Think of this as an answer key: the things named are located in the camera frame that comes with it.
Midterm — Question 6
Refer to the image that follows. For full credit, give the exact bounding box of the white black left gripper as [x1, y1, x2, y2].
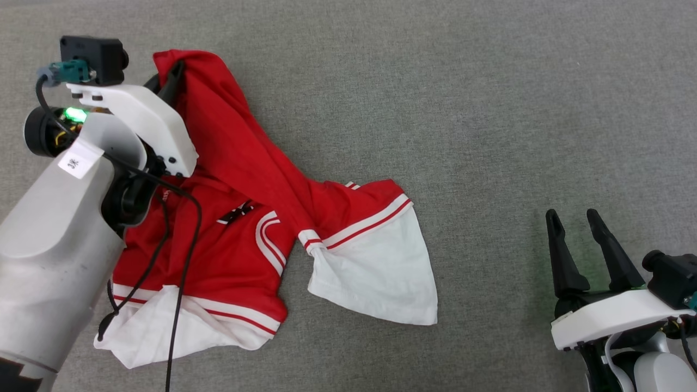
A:
[24, 60, 198, 229]

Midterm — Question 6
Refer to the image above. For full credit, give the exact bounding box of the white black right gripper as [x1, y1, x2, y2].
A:
[546, 209, 697, 392]

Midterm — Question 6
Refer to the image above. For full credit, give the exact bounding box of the red and white shirt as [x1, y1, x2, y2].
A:
[94, 49, 439, 370]

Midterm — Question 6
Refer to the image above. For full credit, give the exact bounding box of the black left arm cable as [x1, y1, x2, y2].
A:
[35, 60, 203, 392]

